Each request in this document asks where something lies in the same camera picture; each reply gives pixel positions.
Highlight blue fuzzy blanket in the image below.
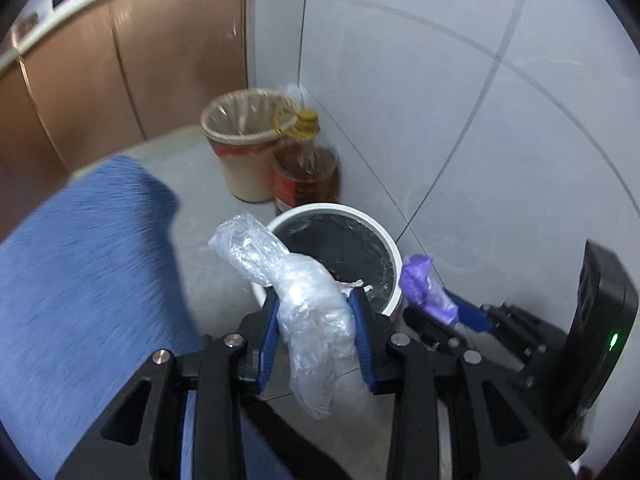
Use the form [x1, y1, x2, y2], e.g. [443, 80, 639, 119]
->
[0, 155, 281, 480]

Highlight grey kitchen countertop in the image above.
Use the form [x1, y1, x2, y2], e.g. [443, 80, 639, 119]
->
[0, 0, 151, 68]

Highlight beige trash bin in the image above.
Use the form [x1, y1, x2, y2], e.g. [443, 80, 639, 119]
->
[200, 88, 302, 205]

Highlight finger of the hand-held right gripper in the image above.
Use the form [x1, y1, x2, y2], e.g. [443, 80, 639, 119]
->
[445, 290, 551, 386]
[402, 305, 469, 352]

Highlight brown kitchen cabinets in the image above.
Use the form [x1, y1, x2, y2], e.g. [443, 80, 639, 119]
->
[0, 0, 253, 211]

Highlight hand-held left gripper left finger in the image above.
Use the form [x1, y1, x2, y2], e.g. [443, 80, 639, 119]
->
[55, 290, 280, 480]

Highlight purple wrapper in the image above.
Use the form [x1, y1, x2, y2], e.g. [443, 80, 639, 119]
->
[401, 254, 460, 328]

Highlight white trash bin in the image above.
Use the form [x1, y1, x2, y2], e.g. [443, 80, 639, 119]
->
[250, 203, 404, 322]

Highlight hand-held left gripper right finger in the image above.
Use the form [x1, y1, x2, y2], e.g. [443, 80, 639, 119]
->
[349, 287, 573, 480]

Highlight clear plastic bag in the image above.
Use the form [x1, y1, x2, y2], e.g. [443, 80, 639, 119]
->
[208, 212, 357, 420]

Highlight cooking oil bottle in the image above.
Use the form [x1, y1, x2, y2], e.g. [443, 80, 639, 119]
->
[272, 109, 342, 217]

